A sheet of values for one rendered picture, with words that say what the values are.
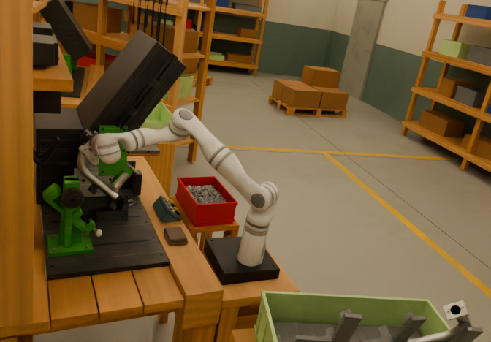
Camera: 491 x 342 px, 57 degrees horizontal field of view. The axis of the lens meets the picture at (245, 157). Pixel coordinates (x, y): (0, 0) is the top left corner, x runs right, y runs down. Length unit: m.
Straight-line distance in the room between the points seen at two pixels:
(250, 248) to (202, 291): 0.26
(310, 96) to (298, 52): 4.02
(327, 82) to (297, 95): 0.94
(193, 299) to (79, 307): 0.37
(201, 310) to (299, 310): 0.34
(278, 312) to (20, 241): 0.84
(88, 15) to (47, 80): 3.98
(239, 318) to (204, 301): 0.20
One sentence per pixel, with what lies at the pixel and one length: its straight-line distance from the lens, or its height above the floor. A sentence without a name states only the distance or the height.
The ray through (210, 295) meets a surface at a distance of 1.65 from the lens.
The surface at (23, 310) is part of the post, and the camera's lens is 1.52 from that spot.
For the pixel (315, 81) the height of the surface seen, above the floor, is 0.54.
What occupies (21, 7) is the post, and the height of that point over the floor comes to 1.77.
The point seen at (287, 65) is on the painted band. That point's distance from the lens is 11.84.
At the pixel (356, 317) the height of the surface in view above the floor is 1.15.
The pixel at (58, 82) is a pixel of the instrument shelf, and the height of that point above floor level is 1.53.
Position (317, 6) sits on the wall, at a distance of 11.93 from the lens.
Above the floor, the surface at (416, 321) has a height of 1.14.
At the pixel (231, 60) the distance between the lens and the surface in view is 10.82.
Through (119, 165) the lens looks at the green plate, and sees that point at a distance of 1.99.
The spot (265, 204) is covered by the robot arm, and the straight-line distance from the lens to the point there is 1.64.
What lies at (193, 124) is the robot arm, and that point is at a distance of 1.72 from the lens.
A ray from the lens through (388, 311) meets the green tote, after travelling 1.77.
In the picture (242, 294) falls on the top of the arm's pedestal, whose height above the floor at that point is 0.85.
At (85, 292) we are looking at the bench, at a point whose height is 0.88.
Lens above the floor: 1.88
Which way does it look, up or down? 20 degrees down
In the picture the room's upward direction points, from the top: 10 degrees clockwise
